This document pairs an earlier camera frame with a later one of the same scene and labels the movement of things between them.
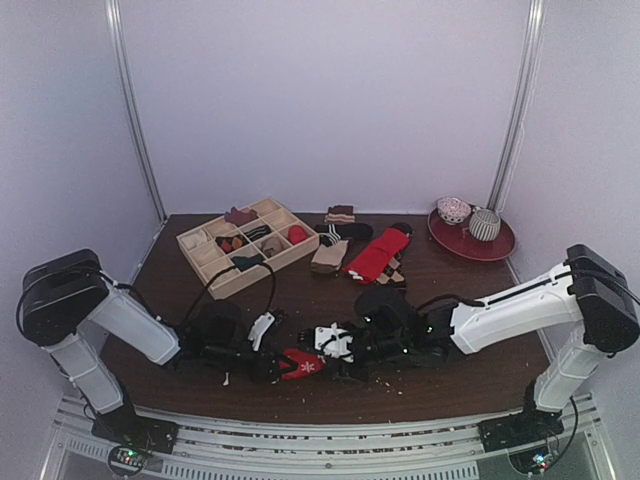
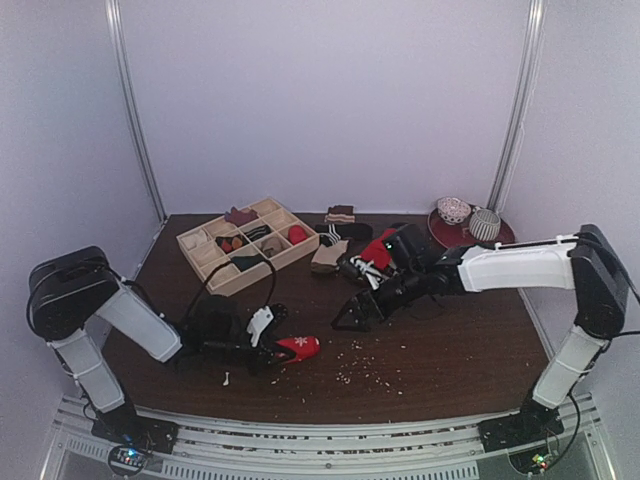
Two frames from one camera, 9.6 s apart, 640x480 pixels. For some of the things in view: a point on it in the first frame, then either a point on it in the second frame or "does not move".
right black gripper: [347, 367] → [377, 301]
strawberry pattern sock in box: [230, 244] does not move
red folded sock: [370, 262] does not move
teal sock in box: [242, 262] does not move
